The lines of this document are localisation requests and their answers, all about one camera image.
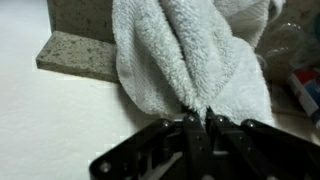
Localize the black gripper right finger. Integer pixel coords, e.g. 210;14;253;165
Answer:
205;108;320;180

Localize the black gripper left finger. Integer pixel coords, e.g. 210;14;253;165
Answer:
89;113;213;180

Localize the white terry towel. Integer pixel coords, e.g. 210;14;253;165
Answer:
111;0;286;128

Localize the red blue toothpaste tube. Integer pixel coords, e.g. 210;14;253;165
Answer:
287;66;320;130

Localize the mouthwash bottle black cap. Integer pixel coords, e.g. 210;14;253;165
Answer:
264;6;320;69

